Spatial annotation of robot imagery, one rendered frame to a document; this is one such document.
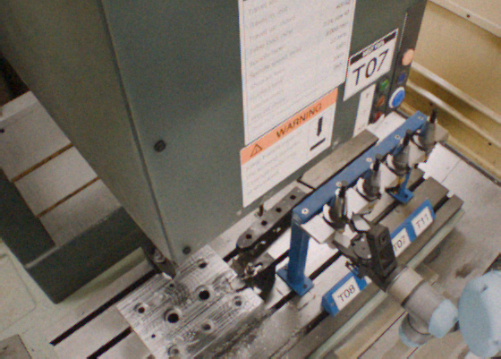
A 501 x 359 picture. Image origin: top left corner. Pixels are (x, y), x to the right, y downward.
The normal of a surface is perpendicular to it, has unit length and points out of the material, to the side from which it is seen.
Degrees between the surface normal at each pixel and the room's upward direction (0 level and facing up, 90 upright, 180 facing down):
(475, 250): 24
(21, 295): 0
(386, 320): 8
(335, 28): 90
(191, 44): 90
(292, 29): 90
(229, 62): 90
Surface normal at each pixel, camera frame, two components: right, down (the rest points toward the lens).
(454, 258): -0.32, -0.36
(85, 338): -0.02, -0.63
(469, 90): -0.75, 0.52
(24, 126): 0.67, 0.57
